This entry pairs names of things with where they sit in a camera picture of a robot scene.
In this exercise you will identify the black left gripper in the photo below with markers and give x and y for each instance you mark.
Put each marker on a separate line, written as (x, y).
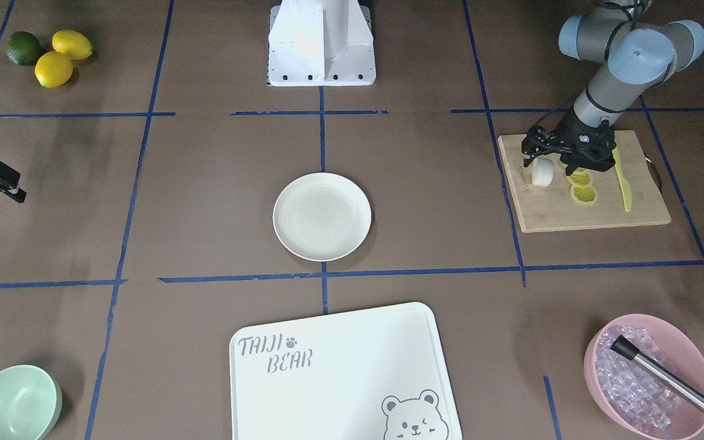
(563, 135)

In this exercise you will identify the cream round plate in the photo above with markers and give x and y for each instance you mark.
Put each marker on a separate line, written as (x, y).
(322, 217)

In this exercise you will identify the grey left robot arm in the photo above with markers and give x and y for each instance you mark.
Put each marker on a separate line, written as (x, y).
(633, 57)

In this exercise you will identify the white bear-print tray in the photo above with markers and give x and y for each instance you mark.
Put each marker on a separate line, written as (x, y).
(376, 373)

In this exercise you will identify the lemon slice middle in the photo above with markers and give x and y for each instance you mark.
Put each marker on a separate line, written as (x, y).
(580, 179)

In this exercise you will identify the lemon slice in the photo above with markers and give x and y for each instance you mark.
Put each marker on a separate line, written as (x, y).
(580, 179)
(583, 195)

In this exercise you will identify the bamboo cutting board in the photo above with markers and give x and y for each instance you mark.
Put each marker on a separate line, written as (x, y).
(552, 208)

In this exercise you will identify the lemon slice near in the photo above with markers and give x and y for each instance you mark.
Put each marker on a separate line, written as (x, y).
(583, 195)

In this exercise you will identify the yellow lemon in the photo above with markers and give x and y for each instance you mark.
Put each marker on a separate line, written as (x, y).
(72, 43)
(53, 69)

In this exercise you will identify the green lime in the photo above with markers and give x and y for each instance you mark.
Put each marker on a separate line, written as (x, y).
(24, 49)

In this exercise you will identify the green bowl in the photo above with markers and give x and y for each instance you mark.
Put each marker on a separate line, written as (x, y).
(30, 402)

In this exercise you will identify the clear ice cubes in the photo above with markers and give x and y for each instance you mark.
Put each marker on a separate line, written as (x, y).
(643, 401)

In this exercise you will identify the pink bowl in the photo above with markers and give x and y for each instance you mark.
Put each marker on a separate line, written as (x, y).
(687, 420)

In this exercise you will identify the steel muddler black tip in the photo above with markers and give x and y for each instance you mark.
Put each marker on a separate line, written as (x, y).
(628, 350)

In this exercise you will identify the metal cutting board handle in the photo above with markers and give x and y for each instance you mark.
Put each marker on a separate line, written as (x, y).
(654, 173)

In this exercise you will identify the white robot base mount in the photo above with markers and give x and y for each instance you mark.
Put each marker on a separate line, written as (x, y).
(320, 43)

